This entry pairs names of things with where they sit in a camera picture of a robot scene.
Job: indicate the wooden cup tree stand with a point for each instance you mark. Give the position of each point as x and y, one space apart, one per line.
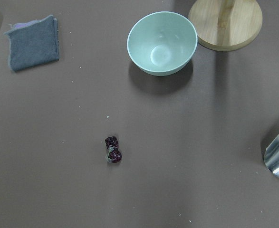
226 25

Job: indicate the mint green bowl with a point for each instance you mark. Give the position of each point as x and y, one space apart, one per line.
162 43

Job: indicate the dark red cherries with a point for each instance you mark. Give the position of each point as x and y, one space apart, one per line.
114 155

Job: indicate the grey folded cloth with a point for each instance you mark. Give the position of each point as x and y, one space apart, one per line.
33 43

